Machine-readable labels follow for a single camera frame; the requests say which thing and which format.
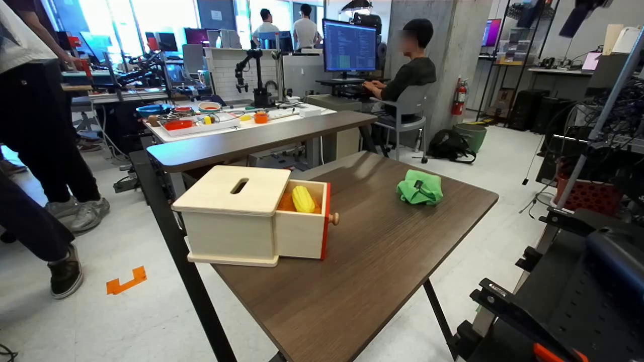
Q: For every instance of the black backpack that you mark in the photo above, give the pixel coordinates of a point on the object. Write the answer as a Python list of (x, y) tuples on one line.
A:
[(448, 146)]

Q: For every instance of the wooden box with slot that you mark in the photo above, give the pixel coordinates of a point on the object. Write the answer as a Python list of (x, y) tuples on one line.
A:
[(226, 226)]

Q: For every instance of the orange cup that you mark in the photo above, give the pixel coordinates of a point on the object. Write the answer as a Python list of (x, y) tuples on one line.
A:
[(260, 118)]

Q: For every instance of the white box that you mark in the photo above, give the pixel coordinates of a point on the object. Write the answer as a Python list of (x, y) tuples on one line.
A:
[(310, 112)]

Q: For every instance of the blue bowl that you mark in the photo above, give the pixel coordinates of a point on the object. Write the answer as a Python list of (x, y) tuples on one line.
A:
[(151, 109)]

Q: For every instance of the monitor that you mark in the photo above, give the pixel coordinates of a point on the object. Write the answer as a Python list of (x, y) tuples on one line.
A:
[(349, 48), (491, 32)]

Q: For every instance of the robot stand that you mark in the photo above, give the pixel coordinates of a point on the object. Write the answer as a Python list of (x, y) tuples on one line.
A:
[(563, 306)]

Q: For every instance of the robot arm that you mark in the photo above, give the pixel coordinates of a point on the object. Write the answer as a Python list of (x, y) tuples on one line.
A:
[(619, 261)]

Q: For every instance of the grey office chair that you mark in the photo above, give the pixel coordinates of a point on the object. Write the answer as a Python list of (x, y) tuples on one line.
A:
[(407, 108)]

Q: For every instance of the wooden drawer with red front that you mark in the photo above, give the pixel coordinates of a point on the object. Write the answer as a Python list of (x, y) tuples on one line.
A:
[(299, 234)]

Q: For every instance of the small black robot arm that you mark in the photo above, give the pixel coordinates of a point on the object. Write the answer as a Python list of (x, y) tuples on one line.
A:
[(260, 93)]

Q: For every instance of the laptop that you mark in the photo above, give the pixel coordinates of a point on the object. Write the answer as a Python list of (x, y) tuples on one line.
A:
[(591, 61)]

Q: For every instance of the black metal shelf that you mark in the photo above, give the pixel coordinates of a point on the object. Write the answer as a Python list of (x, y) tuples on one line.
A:
[(523, 45)]

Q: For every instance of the green bin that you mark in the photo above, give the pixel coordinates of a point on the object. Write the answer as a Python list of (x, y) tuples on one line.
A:
[(475, 136)]

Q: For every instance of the red fire extinguisher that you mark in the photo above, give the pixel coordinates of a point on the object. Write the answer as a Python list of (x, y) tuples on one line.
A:
[(458, 98)]

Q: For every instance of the green cloth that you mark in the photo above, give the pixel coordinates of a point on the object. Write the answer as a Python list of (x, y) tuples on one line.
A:
[(427, 188)]

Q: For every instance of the person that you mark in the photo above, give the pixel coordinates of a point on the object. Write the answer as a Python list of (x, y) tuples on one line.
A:
[(30, 226), (410, 75), (35, 110), (265, 29), (305, 31)]

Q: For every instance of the red tray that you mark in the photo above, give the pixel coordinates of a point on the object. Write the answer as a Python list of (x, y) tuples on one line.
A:
[(178, 124)]

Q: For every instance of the wooden drawer knob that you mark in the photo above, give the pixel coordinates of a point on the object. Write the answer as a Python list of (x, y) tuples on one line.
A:
[(334, 218)]

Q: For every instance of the white table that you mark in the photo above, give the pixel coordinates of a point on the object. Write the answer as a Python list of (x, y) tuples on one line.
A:
[(236, 123)]

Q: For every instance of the yellow toy corn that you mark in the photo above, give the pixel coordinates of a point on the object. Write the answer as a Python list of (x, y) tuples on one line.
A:
[(303, 199)]

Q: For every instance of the white bowl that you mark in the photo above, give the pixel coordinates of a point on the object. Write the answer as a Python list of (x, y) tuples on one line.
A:
[(209, 106)]

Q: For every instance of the red crate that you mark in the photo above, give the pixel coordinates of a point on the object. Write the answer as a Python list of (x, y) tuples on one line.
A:
[(588, 196)]

